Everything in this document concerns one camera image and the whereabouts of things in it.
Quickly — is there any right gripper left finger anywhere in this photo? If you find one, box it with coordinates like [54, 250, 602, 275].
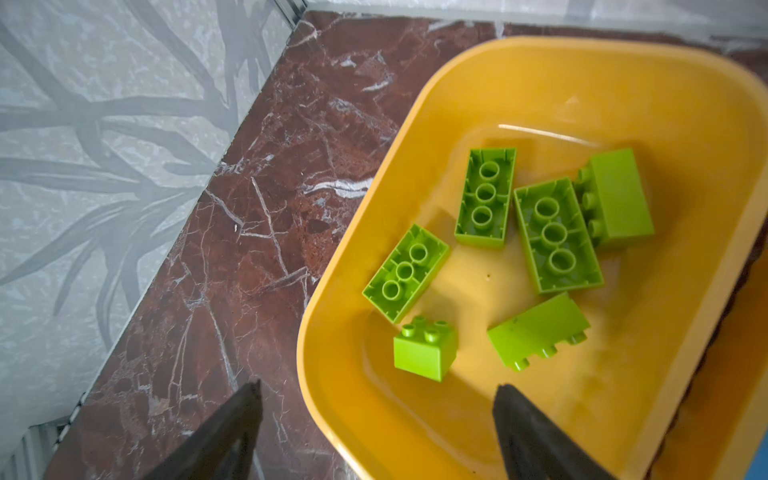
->
[145, 381, 263, 479]

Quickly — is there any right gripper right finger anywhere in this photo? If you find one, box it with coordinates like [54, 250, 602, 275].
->
[492, 384, 613, 479]

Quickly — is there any small green lego brick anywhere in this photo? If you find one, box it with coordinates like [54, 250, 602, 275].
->
[393, 315, 458, 382]

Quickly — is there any middle yellow plastic bin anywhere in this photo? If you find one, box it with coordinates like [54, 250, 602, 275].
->
[650, 252, 767, 479]

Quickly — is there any yellow plastic bin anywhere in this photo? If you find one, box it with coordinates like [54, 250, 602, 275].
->
[650, 252, 767, 479]
[297, 36, 767, 479]

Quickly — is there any teal plastic bin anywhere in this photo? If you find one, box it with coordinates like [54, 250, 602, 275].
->
[744, 433, 768, 480]

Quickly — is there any left yellow plastic bin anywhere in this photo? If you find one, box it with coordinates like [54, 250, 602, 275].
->
[297, 36, 767, 479]

